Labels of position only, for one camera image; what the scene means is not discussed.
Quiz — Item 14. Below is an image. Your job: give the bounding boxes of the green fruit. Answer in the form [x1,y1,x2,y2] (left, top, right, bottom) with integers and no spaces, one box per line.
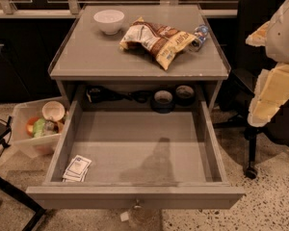
[33,118,45,138]

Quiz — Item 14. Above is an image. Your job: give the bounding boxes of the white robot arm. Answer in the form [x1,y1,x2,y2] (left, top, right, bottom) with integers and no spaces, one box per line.
[246,0,289,127]

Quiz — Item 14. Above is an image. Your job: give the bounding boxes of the clear glass on floor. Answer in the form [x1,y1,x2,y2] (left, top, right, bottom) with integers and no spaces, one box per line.
[128,209,161,231]

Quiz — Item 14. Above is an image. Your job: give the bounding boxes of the black tape roll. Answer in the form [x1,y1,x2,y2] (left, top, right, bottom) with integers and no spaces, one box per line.
[150,90,175,114]

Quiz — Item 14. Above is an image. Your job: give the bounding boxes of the grey top drawer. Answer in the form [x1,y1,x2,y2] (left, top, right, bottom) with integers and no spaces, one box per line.
[27,90,245,209]

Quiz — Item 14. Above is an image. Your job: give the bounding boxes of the white ceramic bowl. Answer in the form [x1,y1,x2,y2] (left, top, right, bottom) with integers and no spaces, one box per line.
[93,10,125,35]

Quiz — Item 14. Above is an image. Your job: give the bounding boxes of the clear plastic bin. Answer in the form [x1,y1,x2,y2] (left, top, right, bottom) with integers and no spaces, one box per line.
[12,97,68,158]

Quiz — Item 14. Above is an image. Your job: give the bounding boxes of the clear plastic water bottle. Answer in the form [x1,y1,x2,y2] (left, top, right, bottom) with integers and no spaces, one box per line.
[190,24,208,52]

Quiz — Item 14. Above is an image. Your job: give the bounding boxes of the metal drawer knob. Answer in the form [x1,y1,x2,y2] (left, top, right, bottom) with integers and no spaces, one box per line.
[133,199,143,210]

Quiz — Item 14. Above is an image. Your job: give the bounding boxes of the white paper cup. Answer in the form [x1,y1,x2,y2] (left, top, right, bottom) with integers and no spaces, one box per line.
[41,101,66,121]

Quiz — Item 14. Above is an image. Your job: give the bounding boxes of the black office chair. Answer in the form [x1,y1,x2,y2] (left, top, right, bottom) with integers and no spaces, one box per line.
[214,0,289,179]

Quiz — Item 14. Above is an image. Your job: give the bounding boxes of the red apple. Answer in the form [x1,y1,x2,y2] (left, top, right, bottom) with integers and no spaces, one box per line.
[26,116,39,137]

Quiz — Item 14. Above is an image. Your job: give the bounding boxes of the brown yellow chip bag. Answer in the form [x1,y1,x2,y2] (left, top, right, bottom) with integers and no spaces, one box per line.
[119,17,196,70]

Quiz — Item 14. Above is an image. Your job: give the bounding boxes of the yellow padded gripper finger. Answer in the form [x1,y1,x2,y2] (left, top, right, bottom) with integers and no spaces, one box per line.
[248,63,289,127]

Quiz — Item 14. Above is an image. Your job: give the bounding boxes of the dark tape roll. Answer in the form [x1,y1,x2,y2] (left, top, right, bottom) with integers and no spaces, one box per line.
[175,85,195,106]

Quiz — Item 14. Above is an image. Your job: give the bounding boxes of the black metal stand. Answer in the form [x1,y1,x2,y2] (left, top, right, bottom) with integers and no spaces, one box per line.
[0,117,46,231]

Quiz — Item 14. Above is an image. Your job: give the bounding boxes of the white paper packets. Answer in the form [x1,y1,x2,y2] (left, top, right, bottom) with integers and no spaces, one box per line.
[63,155,92,182]

